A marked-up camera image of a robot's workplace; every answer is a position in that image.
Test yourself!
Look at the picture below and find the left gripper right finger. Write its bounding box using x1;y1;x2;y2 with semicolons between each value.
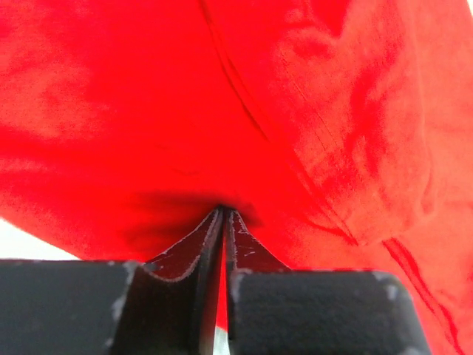
223;210;431;354

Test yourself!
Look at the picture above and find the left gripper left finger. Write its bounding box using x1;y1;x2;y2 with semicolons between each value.
1;209;224;354

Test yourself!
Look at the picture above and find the red t shirt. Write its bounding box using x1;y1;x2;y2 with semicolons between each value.
1;1;472;354

